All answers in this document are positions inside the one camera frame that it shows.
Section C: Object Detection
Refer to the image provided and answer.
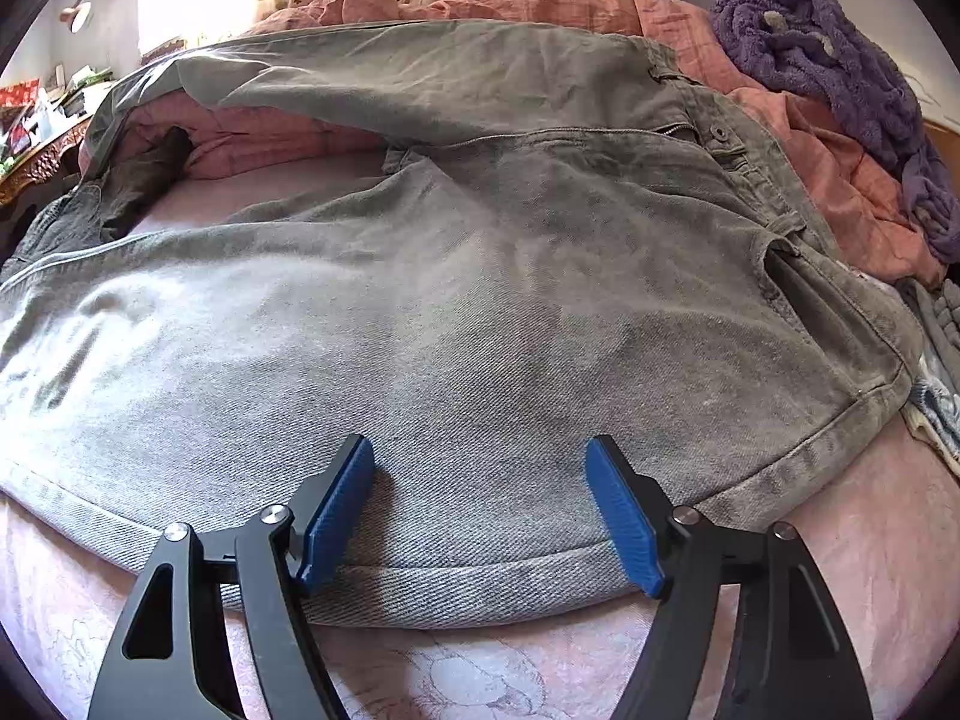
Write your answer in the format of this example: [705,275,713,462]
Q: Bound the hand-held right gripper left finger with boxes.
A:
[86,433,376,720]

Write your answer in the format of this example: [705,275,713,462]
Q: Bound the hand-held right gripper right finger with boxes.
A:
[585,433,875,720]

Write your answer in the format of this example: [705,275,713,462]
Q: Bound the grey denim pants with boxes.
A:
[0,19,927,629]

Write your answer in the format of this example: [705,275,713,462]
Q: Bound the dark grey cloth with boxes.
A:
[97,127,192,241]

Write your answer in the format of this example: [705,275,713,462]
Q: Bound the pink floral bed sheet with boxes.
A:
[0,157,960,720]

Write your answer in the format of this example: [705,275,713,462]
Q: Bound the light blue printed cloth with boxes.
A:
[900,360,960,477]

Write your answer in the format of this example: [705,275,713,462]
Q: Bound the grey knitted cloth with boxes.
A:
[896,277,960,376]

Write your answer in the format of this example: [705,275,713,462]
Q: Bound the pink quilt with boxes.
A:
[79,0,946,290]

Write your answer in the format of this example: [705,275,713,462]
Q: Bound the carved wooden desk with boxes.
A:
[0,116,95,207]

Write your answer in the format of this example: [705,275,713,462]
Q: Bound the stack of books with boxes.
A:
[60,67,113,121]

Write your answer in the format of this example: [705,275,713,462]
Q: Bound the purple fluffy blanket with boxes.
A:
[711,0,960,263]

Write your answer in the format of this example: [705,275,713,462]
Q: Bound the red box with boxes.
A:
[0,79,42,155]

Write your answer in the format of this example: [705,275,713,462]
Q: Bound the wooden headboard with cream frame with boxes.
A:
[919,116,960,181]

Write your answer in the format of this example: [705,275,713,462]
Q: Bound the pink wall lamp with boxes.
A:
[60,0,119,35]

